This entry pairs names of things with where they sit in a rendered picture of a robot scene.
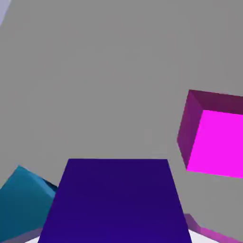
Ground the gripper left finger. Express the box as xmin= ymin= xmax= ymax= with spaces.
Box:
xmin=3 ymin=227 xmax=44 ymax=243

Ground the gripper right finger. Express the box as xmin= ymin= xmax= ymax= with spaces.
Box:
xmin=182 ymin=213 xmax=243 ymax=243

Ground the small indigo cube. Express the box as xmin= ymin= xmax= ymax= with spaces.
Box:
xmin=37 ymin=158 xmax=194 ymax=243

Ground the small teal cube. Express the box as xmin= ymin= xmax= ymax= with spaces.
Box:
xmin=0 ymin=164 xmax=59 ymax=243

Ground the small magenta cube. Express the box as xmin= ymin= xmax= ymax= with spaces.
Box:
xmin=176 ymin=89 xmax=243 ymax=179

